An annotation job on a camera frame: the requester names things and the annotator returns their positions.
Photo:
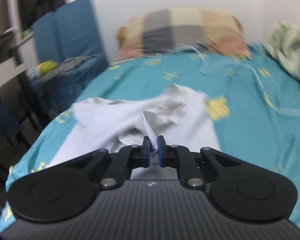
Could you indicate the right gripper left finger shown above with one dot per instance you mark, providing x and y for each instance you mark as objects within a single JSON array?
[{"x": 124, "y": 162}]

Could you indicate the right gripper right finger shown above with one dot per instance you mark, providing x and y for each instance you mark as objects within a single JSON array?
[{"x": 180, "y": 158}]

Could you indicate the white t-shirt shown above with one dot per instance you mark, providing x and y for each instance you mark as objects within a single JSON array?
[{"x": 179, "y": 114}]

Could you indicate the teal patterned bed sheet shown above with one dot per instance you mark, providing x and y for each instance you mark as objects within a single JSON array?
[{"x": 254, "y": 104}]

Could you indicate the grey cloth on chair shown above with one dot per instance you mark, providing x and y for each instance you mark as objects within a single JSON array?
[{"x": 67, "y": 65}]

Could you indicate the green apple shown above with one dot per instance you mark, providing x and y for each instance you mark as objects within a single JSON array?
[{"x": 46, "y": 67}]

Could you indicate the plaid checked pillow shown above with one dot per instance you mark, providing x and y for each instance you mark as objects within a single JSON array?
[{"x": 163, "y": 30}]

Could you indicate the dark wooden table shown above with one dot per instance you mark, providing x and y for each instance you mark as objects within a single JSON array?
[{"x": 11, "y": 67}]

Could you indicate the blue covered chair right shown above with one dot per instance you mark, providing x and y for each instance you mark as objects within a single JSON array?
[{"x": 70, "y": 31}]

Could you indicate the green fleece cartoon blanket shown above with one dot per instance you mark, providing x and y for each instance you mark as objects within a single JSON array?
[{"x": 283, "y": 44}]

